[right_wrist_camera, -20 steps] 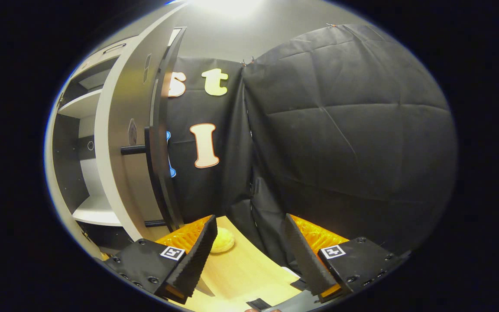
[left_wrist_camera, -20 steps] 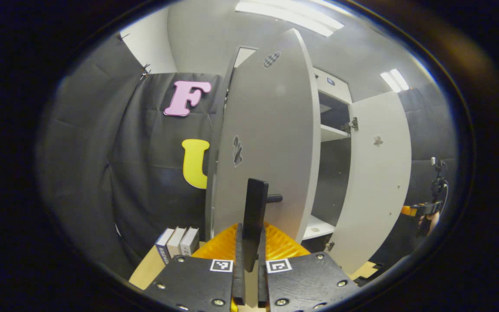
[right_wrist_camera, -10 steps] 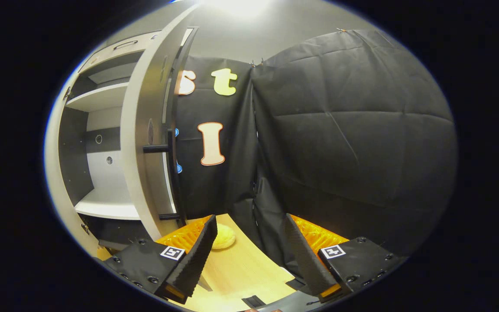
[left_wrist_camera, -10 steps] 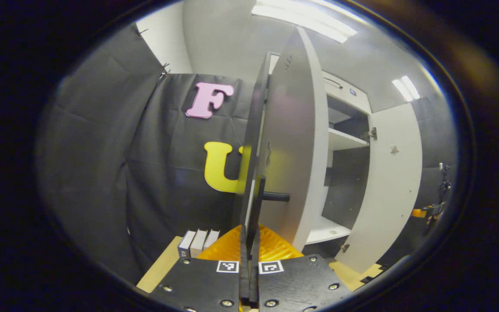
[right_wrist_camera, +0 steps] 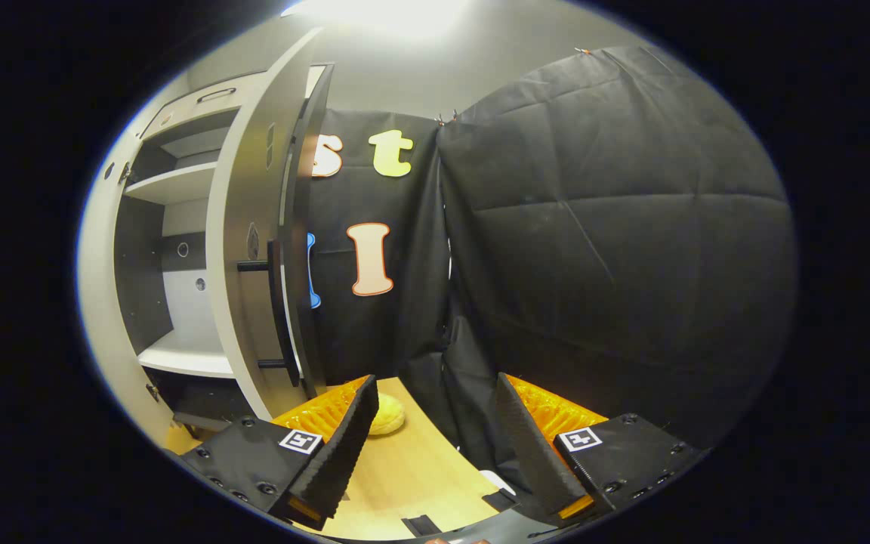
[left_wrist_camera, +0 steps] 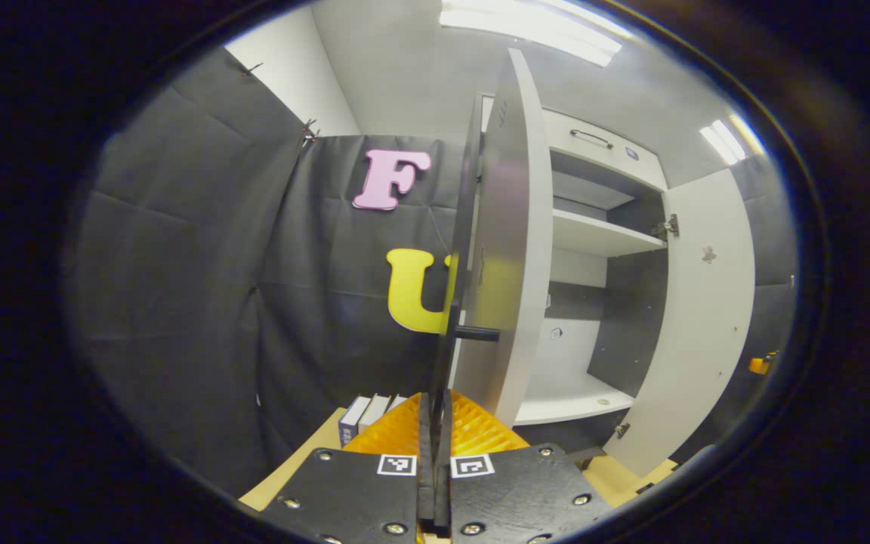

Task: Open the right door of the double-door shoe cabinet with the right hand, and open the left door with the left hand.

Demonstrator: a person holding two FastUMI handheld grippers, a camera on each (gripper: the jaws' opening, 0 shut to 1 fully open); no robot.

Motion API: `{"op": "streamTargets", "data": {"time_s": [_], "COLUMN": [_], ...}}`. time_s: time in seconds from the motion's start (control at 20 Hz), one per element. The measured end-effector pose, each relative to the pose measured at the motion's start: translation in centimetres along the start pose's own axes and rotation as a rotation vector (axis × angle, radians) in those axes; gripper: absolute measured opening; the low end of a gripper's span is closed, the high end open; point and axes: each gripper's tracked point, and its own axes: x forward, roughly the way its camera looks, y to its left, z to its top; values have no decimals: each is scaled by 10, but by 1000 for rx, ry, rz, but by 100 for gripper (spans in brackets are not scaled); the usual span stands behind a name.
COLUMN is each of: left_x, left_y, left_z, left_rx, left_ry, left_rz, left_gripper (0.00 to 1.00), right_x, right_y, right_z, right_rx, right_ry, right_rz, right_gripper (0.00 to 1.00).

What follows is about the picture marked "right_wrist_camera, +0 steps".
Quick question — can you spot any black backdrop cloth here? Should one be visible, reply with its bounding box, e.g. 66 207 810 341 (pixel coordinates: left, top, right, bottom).
303 45 797 484

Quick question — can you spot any white double-door shoe cabinet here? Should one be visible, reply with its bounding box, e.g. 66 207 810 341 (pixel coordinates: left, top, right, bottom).
76 26 335 447

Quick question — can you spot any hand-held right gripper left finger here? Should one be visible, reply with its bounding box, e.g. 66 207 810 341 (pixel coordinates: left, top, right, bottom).
178 376 380 530

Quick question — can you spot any white cabinet shelf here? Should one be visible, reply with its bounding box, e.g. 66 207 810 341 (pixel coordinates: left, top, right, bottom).
138 332 236 379
124 162 218 206

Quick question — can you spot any long ceiling light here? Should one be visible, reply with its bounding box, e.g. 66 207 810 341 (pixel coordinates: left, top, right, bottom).
284 0 474 39

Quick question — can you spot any white shoe cabinet door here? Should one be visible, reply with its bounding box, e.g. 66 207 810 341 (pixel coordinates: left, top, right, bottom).
205 26 327 421

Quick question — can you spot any white cabinet drawer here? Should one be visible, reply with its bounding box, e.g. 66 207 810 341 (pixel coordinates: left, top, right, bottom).
140 72 270 141

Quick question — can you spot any yellow plush toy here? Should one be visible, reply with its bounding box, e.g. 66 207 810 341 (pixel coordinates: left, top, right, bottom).
367 393 407 437

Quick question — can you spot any black door handle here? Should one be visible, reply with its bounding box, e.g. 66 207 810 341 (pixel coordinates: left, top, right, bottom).
237 240 302 388

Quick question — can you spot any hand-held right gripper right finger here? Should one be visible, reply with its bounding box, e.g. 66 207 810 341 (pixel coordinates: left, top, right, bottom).
495 372 708 522

